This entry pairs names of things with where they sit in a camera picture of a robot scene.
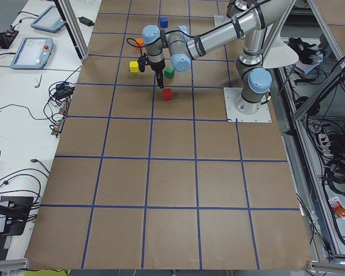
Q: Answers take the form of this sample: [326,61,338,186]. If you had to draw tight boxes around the far teach pendant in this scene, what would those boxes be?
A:
[30,6,64,33]

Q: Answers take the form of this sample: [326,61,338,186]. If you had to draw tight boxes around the black power adapter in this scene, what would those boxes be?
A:
[78,17,94,26]

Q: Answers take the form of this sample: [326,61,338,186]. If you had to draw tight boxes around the blue wooden block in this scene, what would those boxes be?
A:
[159,17,168,28]

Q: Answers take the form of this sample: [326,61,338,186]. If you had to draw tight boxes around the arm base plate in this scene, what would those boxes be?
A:
[223,87,272,123]
[213,16,233,29]

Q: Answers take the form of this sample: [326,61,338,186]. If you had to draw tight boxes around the near teach pendant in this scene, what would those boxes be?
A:
[10,37,54,70]

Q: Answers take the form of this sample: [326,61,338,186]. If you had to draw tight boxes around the yellow wooden block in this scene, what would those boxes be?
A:
[129,60,139,74]

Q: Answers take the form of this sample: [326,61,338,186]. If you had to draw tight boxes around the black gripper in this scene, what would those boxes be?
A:
[137,53,165,89]

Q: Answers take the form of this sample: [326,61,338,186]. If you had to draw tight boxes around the red snack packet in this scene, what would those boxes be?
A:
[328,197,345,220]

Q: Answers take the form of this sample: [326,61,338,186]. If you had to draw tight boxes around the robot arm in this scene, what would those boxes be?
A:
[226,0,254,18]
[137,1,294,114]

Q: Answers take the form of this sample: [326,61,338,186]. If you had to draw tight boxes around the green wooden block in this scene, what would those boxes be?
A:
[164,66,175,79]

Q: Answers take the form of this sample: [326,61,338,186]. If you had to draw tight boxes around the aluminium frame post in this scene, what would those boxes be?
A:
[54,0,89,61]

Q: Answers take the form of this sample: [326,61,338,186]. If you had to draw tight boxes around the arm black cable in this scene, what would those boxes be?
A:
[126,37,148,56]

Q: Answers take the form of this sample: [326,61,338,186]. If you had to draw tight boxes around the teach pendant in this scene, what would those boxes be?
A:
[30,6,64,33]
[10,37,54,70]

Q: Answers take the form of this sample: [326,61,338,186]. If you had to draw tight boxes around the orange wooden block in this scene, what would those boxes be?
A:
[136,38,144,47]

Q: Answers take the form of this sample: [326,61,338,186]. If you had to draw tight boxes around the red wooden block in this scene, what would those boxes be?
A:
[162,88,173,101]

